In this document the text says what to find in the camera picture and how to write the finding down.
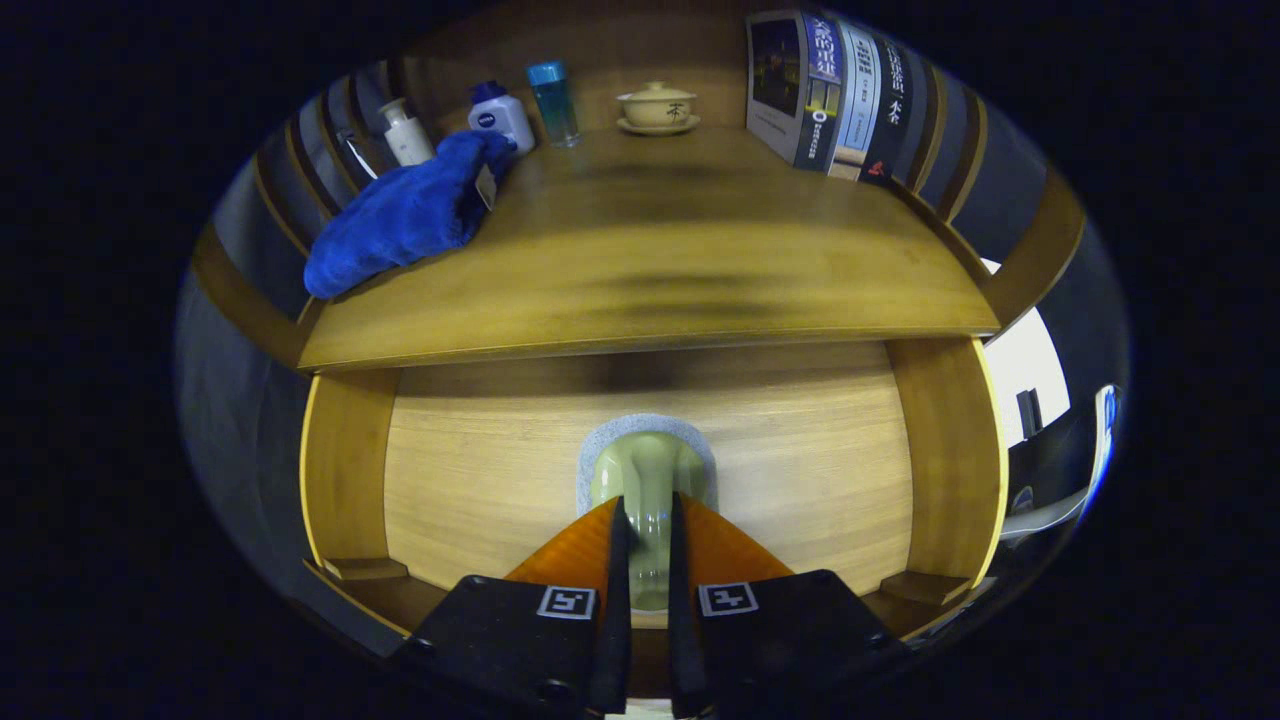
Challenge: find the blue towel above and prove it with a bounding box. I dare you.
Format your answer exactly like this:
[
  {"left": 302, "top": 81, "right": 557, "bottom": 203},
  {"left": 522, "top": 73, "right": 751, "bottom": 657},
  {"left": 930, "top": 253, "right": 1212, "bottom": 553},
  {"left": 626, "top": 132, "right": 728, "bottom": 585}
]
[{"left": 304, "top": 130, "right": 520, "bottom": 301}]

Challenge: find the black backdrop cloth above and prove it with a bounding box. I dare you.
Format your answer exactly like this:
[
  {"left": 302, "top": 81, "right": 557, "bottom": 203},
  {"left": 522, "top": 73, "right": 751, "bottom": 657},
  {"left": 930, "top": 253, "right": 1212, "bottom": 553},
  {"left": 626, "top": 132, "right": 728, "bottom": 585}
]
[{"left": 172, "top": 60, "right": 1134, "bottom": 661}]

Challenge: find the beige lidded teacup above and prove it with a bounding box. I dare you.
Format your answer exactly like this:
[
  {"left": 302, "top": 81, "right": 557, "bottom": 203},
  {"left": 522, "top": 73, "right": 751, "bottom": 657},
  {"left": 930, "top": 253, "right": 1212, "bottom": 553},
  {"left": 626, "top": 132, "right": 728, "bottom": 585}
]
[{"left": 617, "top": 81, "right": 698, "bottom": 129}]

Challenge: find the book with black spine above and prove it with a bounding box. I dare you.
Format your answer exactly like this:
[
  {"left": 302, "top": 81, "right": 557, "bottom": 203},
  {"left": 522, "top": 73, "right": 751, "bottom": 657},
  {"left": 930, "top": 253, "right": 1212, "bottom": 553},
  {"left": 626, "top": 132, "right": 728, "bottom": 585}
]
[{"left": 860, "top": 35, "right": 917, "bottom": 187}]

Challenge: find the beige saucer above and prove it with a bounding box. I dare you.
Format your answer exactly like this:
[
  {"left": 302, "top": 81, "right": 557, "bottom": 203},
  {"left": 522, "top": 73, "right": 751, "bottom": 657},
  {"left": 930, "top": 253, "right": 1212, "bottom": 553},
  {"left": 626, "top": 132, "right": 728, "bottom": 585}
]
[{"left": 616, "top": 114, "right": 702, "bottom": 137}]

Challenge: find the white side cabinet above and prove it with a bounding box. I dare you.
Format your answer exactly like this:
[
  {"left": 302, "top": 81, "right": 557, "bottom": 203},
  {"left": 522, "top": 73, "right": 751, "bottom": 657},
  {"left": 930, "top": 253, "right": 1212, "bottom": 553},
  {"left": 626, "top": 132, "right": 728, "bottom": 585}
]
[{"left": 984, "top": 258, "right": 1072, "bottom": 449}]

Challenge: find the white bottle with blue cap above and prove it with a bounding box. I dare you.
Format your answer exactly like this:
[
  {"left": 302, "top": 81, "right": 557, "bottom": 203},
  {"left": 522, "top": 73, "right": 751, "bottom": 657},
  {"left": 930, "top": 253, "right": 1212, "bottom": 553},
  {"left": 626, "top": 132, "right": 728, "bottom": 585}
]
[{"left": 467, "top": 80, "right": 537, "bottom": 155}]

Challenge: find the clear blue bottle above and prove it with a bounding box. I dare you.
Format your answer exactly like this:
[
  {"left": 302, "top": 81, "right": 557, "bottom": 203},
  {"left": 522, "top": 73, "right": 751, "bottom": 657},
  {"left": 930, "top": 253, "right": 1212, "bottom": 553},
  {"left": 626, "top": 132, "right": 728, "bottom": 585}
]
[{"left": 526, "top": 60, "right": 583, "bottom": 150}]

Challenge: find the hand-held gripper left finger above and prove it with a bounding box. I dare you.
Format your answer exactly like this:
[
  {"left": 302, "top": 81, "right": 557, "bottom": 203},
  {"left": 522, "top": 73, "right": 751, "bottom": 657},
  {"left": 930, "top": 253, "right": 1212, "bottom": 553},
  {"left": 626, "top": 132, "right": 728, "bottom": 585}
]
[{"left": 390, "top": 496, "right": 634, "bottom": 717}]

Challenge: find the book with pale spine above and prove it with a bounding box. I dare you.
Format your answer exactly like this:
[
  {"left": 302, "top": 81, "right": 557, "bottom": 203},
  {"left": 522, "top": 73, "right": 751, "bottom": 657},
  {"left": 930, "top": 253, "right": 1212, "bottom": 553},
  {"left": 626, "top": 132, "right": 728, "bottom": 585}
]
[{"left": 828, "top": 20, "right": 887, "bottom": 182}]

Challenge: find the grey felt coaster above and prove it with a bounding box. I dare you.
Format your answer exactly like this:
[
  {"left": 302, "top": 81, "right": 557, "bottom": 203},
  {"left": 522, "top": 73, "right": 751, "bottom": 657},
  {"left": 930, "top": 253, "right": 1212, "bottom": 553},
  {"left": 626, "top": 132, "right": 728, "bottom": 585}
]
[{"left": 576, "top": 412, "right": 720, "bottom": 518}]

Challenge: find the white pump bottle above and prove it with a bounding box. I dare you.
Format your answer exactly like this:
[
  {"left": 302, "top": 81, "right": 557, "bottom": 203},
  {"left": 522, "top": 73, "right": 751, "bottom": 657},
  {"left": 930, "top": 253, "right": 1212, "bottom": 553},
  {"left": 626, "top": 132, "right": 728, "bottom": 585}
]
[{"left": 378, "top": 97, "right": 437, "bottom": 168}]

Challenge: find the pale green ceramic cup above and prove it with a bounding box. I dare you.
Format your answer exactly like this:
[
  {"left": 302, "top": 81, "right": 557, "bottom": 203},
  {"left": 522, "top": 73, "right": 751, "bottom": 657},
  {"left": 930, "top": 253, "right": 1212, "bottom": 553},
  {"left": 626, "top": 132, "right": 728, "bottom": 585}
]
[{"left": 589, "top": 431, "right": 714, "bottom": 612}]

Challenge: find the book with blue spine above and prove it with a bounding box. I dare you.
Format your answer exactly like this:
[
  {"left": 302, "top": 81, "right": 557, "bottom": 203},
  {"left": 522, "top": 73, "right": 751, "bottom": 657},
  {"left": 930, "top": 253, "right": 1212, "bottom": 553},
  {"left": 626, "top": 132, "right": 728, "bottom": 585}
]
[{"left": 746, "top": 9, "right": 847, "bottom": 172}]

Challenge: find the wooden drawer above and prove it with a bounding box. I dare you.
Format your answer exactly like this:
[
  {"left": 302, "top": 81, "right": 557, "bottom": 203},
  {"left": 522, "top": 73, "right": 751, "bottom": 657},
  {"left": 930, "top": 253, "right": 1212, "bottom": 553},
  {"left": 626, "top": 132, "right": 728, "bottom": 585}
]
[{"left": 300, "top": 338, "right": 1010, "bottom": 647}]

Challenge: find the wooden countertop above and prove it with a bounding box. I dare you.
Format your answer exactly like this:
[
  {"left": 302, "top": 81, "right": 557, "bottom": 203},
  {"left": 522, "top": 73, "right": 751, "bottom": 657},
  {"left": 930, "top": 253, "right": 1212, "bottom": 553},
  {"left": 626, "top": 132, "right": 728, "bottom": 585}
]
[{"left": 297, "top": 124, "right": 1002, "bottom": 374}]

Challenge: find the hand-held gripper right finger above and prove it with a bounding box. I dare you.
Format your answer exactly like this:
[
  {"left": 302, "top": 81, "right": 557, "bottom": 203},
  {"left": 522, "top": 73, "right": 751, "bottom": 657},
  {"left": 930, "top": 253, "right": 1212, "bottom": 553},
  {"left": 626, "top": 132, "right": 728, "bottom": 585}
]
[{"left": 667, "top": 491, "right": 909, "bottom": 720}]

